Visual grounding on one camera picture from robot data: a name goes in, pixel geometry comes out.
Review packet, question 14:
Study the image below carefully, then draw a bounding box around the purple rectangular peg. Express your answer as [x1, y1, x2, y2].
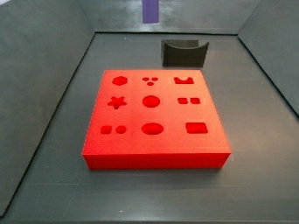
[142, 0, 159, 24]

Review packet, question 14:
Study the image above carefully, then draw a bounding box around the black curved foam holder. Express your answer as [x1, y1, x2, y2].
[162, 39, 210, 67]

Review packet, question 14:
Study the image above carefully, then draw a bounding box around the red shape sorter block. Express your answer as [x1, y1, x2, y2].
[82, 70, 231, 170]

